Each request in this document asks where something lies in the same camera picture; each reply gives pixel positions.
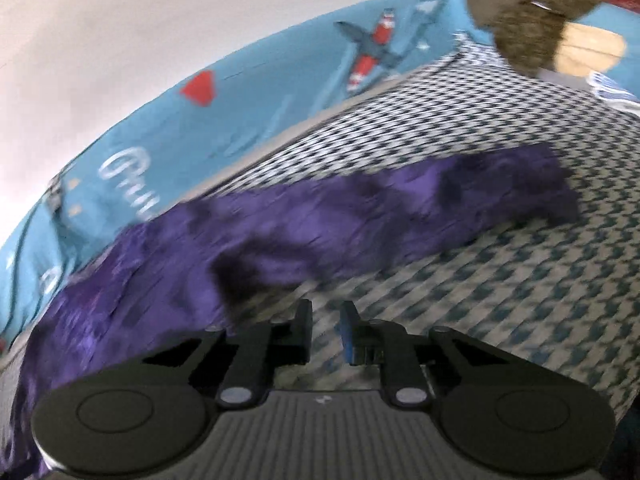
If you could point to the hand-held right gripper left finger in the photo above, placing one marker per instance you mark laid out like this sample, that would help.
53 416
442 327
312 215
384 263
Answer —
300 332

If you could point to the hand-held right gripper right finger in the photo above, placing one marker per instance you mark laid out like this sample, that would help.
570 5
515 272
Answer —
346 337

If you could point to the purple floral garment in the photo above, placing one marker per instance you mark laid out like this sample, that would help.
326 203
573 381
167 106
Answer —
300 220

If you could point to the houndstooth bed mat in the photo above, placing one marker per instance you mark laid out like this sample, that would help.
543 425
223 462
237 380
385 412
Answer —
500 285

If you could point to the blue printed bed sheet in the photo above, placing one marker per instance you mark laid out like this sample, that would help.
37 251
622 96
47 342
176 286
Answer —
250 100

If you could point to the brown fuzzy cloth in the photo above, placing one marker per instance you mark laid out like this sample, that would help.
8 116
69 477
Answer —
525 20

